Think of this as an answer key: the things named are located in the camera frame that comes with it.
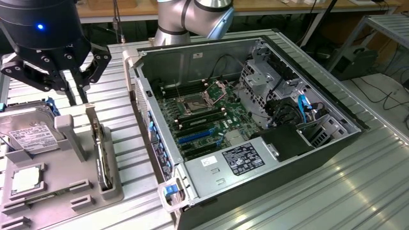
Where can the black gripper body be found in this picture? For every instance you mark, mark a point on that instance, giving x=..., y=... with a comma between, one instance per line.
x=44, y=36

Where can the graphics card with metal bracket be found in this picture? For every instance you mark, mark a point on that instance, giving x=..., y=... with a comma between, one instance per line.
x=102, y=153

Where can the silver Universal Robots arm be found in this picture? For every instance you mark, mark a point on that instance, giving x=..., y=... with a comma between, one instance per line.
x=172, y=21

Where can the black chair base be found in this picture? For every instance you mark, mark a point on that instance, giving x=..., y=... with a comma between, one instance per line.
x=105, y=31

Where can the silver hard disk drive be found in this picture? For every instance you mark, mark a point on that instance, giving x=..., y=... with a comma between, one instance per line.
x=28, y=124

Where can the black RAM slot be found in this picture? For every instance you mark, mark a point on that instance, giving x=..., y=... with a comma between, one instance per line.
x=186, y=92
x=181, y=86

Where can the thin metal locking lever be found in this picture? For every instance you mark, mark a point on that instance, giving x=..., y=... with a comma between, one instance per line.
x=180, y=94

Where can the CPU socket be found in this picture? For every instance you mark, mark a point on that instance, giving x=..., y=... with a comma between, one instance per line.
x=193, y=103

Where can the metal socket cover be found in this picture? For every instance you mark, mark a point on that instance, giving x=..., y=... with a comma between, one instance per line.
x=217, y=89

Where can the black RAM stick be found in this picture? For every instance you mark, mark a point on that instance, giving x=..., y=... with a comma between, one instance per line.
x=201, y=119

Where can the grey parts rack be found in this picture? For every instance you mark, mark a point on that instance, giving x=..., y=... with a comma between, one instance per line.
x=57, y=172

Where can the silver CPU chip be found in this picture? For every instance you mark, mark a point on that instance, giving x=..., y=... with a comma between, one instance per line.
x=26, y=178

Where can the blue expansion slot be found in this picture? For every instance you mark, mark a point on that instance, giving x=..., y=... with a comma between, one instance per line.
x=194, y=137

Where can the green motherboard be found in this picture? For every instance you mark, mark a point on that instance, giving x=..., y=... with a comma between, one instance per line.
x=229, y=115

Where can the black expansion slot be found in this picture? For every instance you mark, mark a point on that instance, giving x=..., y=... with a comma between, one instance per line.
x=201, y=148

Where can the green RAM stick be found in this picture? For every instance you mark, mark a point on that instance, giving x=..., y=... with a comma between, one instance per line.
x=48, y=195

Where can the silver disk bay cage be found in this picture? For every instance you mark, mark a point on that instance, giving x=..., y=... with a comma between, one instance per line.
x=258, y=79

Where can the silver chipset heatsink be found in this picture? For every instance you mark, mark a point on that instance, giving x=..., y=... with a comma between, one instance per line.
x=236, y=137

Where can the blue case latch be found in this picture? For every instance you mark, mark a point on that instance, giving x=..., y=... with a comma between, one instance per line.
x=169, y=189

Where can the wooden desk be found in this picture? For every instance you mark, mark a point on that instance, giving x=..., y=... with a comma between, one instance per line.
x=274, y=8

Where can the silver power supply unit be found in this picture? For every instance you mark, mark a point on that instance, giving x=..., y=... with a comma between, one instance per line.
x=208, y=182

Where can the black plastic shroud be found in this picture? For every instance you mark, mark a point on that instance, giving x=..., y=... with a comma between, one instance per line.
x=288, y=143

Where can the silver slanted disk bay tray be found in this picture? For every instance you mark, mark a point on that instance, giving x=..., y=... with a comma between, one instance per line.
x=318, y=136

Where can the open black PC case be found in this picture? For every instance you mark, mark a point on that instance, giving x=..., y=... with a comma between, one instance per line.
x=272, y=198

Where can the black box device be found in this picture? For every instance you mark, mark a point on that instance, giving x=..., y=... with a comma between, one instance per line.
x=357, y=62

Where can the grey metal shelf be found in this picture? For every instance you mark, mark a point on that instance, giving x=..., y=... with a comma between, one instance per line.
x=389, y=24

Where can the blue plastic disk bracket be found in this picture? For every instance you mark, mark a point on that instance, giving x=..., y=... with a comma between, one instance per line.
x=52, y=107

